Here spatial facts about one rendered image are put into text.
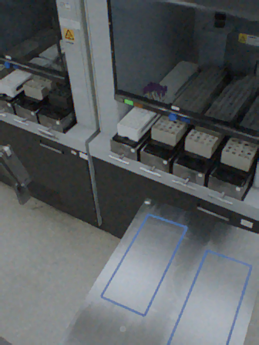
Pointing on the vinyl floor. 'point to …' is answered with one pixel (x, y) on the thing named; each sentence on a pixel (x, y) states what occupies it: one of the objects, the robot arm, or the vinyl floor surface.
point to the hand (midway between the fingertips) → (3, 188)
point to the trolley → (172, 283)
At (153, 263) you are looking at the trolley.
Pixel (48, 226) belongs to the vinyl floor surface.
